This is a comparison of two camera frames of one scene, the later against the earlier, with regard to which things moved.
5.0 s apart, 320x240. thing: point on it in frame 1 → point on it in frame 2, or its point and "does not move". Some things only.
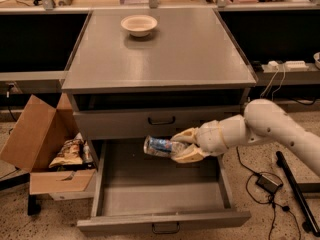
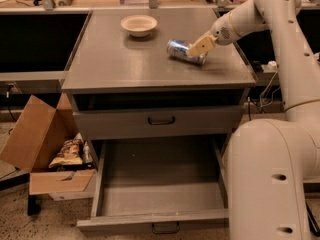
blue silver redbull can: x=164 y=148 → x=181 y=49
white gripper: x=210 y=138 → x=222 y=31
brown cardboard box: x=34 y=140 does not move
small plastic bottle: x=86 y=150 does not move
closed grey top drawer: x=149 y=122 does not move
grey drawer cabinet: x=156 y=72 does not move
